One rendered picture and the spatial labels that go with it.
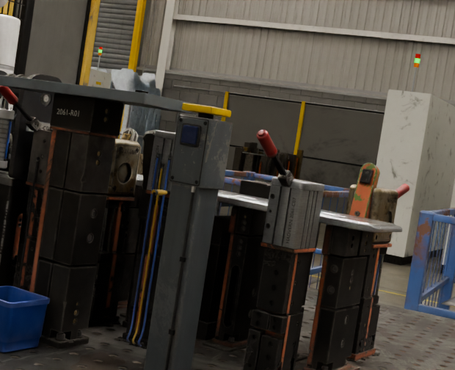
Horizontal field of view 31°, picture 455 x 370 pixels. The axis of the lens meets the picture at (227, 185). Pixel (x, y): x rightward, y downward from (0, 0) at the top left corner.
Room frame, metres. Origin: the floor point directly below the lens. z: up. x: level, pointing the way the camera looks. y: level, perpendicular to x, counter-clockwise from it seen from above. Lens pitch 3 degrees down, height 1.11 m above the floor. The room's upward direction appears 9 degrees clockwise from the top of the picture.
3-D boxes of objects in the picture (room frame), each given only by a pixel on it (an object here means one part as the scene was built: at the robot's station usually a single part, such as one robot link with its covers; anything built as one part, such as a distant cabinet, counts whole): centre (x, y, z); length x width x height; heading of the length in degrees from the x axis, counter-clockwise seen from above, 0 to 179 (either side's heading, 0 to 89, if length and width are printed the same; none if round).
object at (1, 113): (1.77, 0.48, 0.94); 0.18 x 0.13 x 0.49; 58
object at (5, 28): (2.18, 0.66, 1.28); 0.09 x 0.08 x 0.13; 85
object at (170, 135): (1.57, 0.10, 0.90); 0.13 x 0.10 x 0.41; 148
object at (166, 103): (1.48, 0.27, 1.16); 0.37 x 0.14 x 0.02; 58
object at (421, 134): (10.55, -2.44, 1.22); 2.40 x 0.54 x 2.45; 153
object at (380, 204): (1.73, -0.31, 0.88); 0.15 x 0.11 x 0.36; 148
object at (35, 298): (1.41, 0.35, 0.74); 0.11 x 0.10 x 0.09; 58
